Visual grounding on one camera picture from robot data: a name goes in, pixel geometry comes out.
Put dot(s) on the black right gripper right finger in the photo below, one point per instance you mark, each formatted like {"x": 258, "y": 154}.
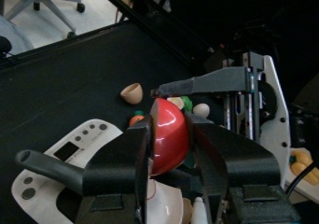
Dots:
{"x": 236, "y": 162}

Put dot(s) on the white plate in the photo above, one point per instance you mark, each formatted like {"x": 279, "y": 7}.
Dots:
{"x": 164, "y": 202}

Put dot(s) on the grey rounded furniture piece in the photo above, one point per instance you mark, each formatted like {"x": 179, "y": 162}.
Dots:
{"x": 16, "y": 31}

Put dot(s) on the tan round toy piece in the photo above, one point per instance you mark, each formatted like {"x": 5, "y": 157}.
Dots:
{"x": 187, "y": 210}

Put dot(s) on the black round knob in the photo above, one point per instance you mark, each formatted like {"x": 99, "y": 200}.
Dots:
{"x": 4, "y": 44}

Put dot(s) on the yellow orange toy pepper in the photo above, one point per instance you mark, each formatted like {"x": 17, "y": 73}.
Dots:
{"x": 303, "y": 167}

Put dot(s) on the red toy apple half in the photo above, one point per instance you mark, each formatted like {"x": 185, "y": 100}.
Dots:
{"x": 169, "y": 137}

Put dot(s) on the black frame post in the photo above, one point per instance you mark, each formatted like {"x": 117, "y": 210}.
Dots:
{"x": 124, "y": 8}

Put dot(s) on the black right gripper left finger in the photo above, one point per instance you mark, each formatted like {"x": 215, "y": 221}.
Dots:
{"x": 116, "y": 168}

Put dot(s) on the orange toy carrot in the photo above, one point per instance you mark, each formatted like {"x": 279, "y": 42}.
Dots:
{"x": 135, "y": 120}

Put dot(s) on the beige toy egg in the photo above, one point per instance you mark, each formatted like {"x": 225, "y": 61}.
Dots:
{"x": 201, "y": 110}

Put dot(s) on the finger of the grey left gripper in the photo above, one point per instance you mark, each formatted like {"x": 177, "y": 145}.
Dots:
{"x": 215, "y": 81}

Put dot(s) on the green toy pea pod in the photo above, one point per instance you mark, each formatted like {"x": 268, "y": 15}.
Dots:
{"x": 187, "y": 103}

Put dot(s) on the wooden egg cup half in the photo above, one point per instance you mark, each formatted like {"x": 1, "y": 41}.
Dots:
{"x": 132, "y": 93}

